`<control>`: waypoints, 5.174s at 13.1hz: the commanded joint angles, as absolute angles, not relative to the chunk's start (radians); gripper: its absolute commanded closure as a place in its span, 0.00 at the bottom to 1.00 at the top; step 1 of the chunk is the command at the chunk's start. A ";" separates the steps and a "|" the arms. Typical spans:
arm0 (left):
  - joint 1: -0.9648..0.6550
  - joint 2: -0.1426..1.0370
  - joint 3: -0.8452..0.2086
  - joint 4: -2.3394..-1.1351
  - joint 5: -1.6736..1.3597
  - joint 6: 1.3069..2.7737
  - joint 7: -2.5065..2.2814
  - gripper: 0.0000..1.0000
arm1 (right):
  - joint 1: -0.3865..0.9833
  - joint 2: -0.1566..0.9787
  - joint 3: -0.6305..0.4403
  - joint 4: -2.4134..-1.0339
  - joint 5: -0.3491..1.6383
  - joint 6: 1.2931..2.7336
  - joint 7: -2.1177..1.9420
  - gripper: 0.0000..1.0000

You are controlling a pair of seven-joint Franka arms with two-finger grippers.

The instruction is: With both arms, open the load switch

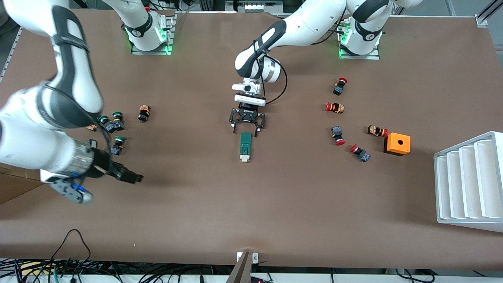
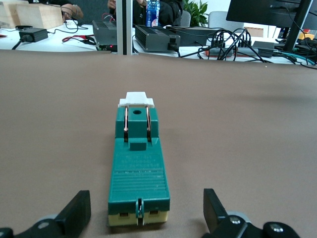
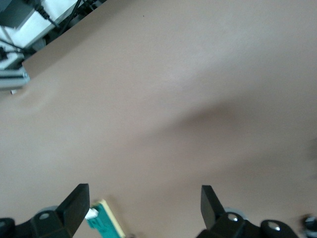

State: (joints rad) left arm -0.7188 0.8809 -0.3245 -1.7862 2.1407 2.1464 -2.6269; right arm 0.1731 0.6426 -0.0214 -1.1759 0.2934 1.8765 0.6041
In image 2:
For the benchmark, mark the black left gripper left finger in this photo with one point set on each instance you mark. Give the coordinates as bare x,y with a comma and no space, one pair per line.
74,215

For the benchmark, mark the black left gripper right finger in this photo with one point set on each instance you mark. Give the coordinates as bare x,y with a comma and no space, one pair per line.
215,215

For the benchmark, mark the green load switch base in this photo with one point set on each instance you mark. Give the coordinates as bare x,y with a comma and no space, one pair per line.
138,178

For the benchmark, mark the orange grey power strip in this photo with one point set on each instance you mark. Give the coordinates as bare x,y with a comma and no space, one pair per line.
218,52

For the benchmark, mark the grey network hub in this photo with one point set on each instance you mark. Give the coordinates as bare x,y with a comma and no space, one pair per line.
263,45

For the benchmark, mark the flat black device box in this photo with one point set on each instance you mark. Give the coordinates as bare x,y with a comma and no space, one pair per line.
190,34

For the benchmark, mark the black power adapter brick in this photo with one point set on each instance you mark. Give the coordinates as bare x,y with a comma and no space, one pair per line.
34,33

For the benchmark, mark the black ribbed power supply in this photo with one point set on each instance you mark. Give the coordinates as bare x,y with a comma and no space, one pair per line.
153,38

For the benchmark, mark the grey office chair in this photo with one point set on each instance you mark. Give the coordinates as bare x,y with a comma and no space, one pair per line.
223,21

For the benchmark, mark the yellow object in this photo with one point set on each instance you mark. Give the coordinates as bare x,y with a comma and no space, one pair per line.
307,36

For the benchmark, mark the light wooden block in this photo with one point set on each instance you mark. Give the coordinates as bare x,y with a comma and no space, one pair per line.
7,12
37,16

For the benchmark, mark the green potted plant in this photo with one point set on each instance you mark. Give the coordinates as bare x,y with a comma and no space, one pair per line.
195,12

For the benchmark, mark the black monitor stand pole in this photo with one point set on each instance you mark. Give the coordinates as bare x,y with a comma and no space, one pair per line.
296,27

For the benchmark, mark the blue water bottle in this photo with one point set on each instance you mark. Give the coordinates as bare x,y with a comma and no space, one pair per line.
152,17

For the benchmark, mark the black computer monitor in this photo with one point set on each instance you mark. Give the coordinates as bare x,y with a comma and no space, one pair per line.
260,11

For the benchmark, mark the aluminium camera post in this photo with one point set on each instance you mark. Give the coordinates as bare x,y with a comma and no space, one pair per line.
123,24

